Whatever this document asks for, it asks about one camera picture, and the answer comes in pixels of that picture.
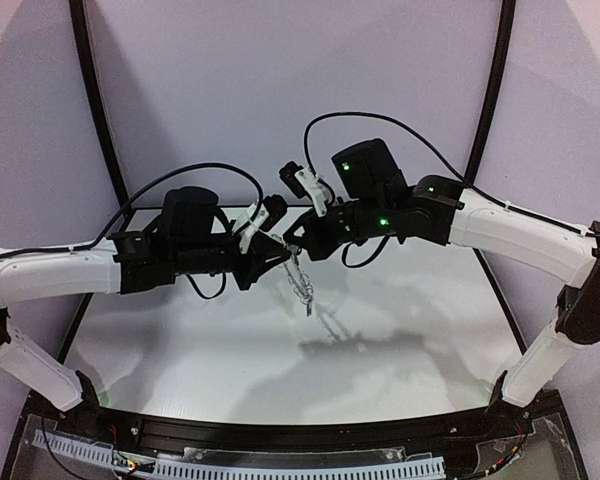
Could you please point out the metal ring plate with keyrings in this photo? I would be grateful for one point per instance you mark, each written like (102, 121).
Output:
(298, 279)

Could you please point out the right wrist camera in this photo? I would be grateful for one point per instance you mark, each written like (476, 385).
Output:
(287, 175)

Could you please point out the left black frame post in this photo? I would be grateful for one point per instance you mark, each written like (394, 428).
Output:
(82, 39)

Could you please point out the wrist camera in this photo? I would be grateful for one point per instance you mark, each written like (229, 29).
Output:
(287, 175)
(275, 208)

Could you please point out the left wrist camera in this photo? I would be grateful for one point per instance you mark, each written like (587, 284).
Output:
(275, 208)

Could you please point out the key with black tag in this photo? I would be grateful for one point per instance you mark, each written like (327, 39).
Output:
(294, 249)

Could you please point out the black frame post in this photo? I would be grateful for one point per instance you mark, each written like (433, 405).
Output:
(492, 90)
(82, 39)

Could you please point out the black front frame rail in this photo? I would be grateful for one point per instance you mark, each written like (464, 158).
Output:
(147, 433)

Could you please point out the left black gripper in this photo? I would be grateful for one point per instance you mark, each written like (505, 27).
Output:
(245, 265)

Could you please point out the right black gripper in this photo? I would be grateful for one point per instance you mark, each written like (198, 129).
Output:
(321, 233)

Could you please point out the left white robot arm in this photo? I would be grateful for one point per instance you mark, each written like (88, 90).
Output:
(191, 235)

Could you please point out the white slotted cable duct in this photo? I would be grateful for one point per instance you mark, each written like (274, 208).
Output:
(197, 463)

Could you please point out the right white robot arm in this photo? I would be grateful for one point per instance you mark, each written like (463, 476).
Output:
(444, 211)

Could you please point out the right black frame post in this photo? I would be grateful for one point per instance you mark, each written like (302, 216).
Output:
(492, 90)

